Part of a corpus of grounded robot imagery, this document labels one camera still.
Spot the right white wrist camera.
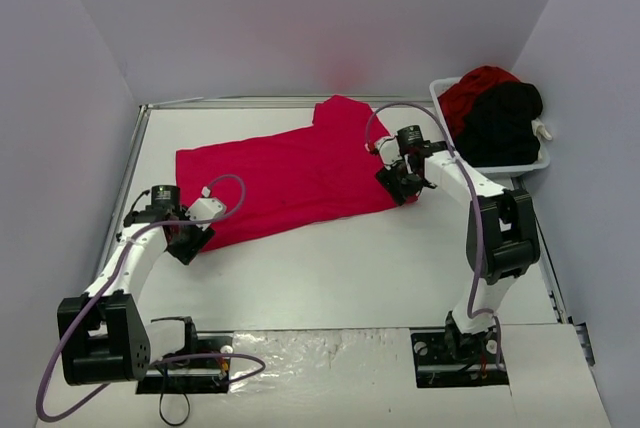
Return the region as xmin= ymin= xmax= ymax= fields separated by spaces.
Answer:
xmin=369 ymin=136 xmax=402 ymax=168

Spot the dark red t shirt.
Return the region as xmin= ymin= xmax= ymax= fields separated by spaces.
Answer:
xmin=438 ymin=65 xmax=519 ymax=138

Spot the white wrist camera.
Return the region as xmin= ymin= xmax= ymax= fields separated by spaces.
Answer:
xmin=369 ymin=136 xmax=402 ymax=168
xmin=186 ymin=197 xmax=226 ymax=225

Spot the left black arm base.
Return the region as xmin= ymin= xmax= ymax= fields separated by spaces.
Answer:
xmin=135 ymin=332 xmax=233 ymax=395

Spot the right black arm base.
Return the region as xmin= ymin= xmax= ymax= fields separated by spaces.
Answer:
xmin=410 ymin=329 xmax=509 ymax=389

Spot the black t shirt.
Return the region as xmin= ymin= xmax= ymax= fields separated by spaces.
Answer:
xmin=453 ymin=82 xmax=543 ymax=168

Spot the white garment piece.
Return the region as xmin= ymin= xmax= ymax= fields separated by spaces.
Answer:
xmin=531 ymin=118 xmax=553 ymax=141

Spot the thin black cable loop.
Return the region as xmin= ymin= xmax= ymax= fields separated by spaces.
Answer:
xmin=158 ymin=372 xmax=191 ymax=424

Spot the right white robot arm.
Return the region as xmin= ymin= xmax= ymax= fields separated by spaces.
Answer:
xmin=367 ymin=125 xmax=540 ymax=361

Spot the white plastic laundry basket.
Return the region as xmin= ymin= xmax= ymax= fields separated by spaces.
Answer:
xmin=429 ymin=77 xmax=551 ymax=178

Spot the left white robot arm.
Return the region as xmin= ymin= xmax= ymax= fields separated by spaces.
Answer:
xmin=57 ymin=185 xmax=226 ymax=386

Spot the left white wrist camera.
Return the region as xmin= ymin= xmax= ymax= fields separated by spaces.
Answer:
xmin=186 ymin=197 xmax=226 ymax=225

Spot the bright red t shirt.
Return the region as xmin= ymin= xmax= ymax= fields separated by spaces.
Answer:
xmin=175 ymin=95 xmax=396 ymax=251

